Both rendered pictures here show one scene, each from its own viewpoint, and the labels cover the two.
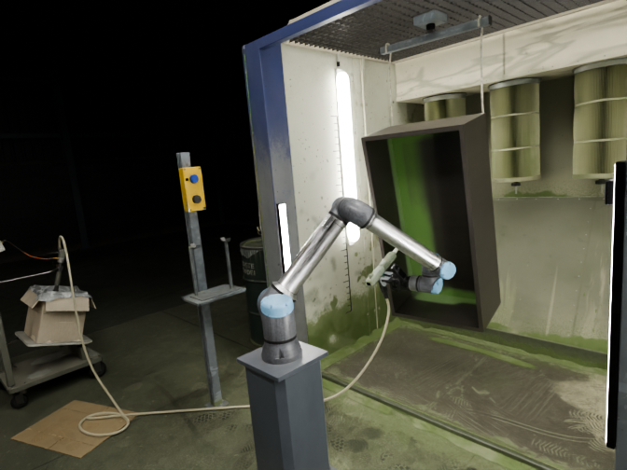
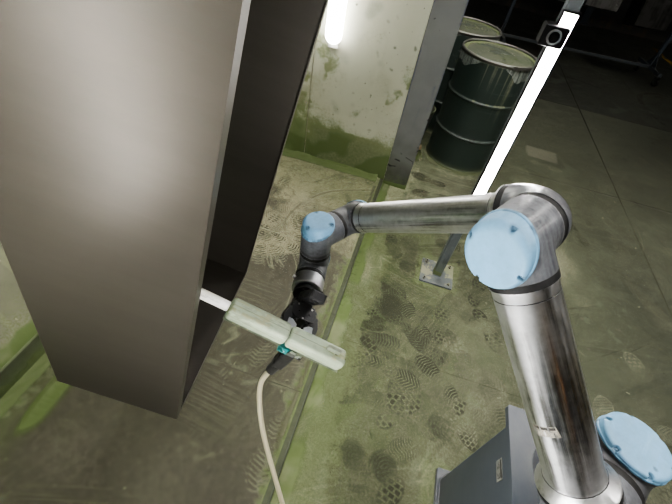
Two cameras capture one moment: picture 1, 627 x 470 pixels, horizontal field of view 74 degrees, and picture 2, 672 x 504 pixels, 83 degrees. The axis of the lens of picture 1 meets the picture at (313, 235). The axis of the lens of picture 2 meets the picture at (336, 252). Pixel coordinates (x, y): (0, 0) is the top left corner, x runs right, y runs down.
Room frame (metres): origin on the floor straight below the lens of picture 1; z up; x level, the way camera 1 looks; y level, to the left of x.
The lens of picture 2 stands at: (2.62, 0.05, 1.67)
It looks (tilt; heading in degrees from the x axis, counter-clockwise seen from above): 45 degrees down; 231
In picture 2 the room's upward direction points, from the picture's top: 12 degrees clockwise
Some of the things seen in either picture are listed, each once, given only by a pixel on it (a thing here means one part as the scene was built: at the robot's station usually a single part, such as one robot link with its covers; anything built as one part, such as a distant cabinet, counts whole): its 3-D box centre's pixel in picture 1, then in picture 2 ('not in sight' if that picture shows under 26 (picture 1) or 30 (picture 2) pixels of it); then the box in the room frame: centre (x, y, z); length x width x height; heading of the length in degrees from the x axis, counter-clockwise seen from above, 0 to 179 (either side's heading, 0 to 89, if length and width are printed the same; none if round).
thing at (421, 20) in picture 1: (430, 20); not in sight; (2.53, -0.78, 2.27); 0.14 x 0.14 x 0.05; 44
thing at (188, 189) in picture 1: (192, 188); not in sight; (2.48, 0.69, 1.42); 0.12 x 0.06 x 0.26; 134
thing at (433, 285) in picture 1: (429, 283); (313, 264); (2.17, -0.61, 0.81); 0.12 x 0.09 x 0.10; 51
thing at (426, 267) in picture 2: not in sight; (436, 273); (1.07, -0.86, 0.01); 0.20 x 0.20 x 0.01; 44
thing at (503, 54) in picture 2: not in sight; (499, 54); (-0.07, -1.89, 0.86); 0.54 x 0.54 x 0.01
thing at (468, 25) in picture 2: not in sight; (468, 27); (-0.33, -2.48, 0.86); 0.54 x 0.54 x 0.01
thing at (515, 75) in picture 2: not in sight; (476, 109); (-0.07, -1.88, 0.44); 0.59 x 0.58 x 0.89; 58
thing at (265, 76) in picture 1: (278, 221); not in sight; (2.80, 0.23, 1.14); 0.18 x 0.18 x 2.29; 44
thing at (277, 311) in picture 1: (277, 315); (614, 458); (1.82, 0.20, 0.83); 0.17 x 0.15 x 0.18; 12
